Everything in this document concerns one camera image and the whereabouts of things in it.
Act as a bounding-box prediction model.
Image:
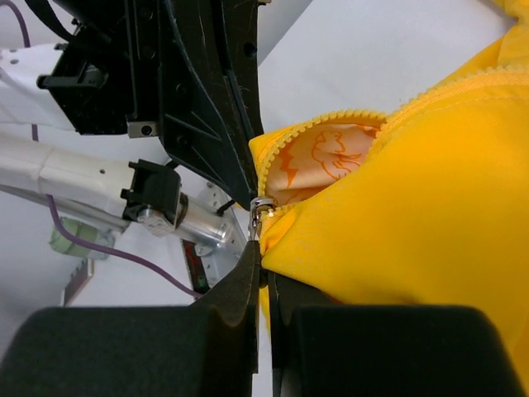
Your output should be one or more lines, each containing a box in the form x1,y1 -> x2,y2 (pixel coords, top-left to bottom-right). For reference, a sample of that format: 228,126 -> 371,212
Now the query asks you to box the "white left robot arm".
1,1 -> 263,285

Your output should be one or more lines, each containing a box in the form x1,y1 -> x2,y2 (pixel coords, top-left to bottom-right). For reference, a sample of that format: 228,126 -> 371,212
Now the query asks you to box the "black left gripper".
36,1 -> 257,208

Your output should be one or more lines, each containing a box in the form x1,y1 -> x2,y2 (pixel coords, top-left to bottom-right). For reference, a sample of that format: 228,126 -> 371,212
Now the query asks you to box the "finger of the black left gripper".
222,1 -> 264,193

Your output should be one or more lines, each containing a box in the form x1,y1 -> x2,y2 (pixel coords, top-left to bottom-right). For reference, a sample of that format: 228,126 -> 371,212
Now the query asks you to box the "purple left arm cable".
0,0 -> 203,299

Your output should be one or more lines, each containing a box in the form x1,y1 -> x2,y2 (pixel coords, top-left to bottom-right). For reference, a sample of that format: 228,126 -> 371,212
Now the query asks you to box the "yellow hooded jacket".
249,1 -> 528,381

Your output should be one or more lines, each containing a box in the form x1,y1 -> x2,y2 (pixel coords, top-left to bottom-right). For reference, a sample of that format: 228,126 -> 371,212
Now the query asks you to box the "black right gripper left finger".
1,241 -> 260,396

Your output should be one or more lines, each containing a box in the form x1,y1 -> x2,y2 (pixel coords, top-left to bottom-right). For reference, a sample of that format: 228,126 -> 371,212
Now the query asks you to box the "silver zipper slider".
248,196 -> 277,241

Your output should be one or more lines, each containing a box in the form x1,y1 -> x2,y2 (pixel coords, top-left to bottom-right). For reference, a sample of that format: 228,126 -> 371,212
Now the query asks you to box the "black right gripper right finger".
268,273 -> 524,396

